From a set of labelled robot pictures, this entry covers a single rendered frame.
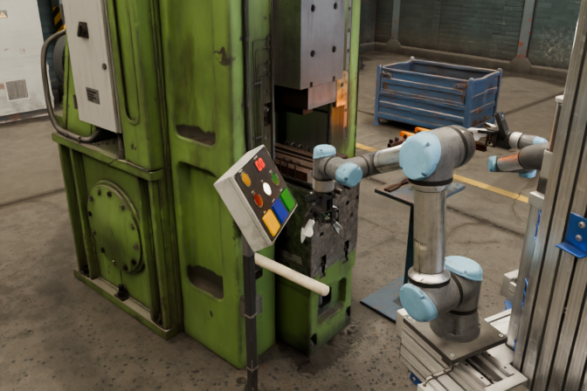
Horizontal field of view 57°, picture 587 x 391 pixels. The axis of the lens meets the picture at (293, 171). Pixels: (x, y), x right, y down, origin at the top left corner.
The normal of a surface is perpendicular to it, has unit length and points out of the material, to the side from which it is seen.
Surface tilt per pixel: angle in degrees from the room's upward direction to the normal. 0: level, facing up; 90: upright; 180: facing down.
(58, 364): 0
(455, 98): 89
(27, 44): 90
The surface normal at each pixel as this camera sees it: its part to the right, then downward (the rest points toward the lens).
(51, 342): 0.00, -0.93
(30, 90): 0.68, 0.28
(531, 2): -0.74, 0.25
